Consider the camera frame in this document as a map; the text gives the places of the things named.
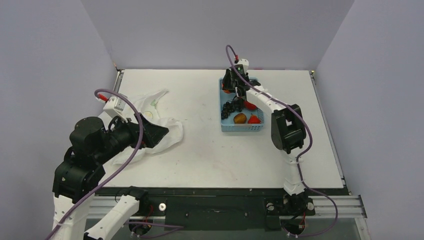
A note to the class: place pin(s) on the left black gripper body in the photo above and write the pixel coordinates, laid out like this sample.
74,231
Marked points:
125,134

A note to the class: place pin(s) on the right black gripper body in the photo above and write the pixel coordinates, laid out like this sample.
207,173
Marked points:
228,81

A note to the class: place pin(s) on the black fake grape bunch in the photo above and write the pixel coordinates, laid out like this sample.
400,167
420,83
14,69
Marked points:
229,107

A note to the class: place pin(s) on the white plastic bag lemon print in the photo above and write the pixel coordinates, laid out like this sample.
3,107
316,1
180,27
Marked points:
145,106

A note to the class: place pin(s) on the small red fake pear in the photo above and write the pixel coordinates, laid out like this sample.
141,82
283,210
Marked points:
253,120

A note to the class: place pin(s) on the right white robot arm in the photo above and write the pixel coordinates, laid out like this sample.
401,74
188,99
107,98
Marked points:
288,128

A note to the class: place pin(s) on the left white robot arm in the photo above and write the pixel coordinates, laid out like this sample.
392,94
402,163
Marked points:
81,174

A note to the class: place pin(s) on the red yellow fake mango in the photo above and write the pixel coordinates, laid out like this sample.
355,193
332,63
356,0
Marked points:
249,106

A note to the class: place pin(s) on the light blue perforated basket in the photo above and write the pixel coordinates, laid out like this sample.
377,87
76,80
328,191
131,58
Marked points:
227,125

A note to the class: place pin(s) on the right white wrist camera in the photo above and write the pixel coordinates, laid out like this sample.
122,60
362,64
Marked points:
243,63

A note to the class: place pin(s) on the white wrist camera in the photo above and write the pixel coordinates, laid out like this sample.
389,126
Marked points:
114,107
243,63

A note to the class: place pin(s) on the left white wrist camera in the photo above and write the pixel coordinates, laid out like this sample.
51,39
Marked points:
114,107

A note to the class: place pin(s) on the metal table edge rail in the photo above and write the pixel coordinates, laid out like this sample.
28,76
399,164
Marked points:
118,80

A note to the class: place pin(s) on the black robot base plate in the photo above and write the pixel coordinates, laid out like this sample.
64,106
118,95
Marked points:
230,209

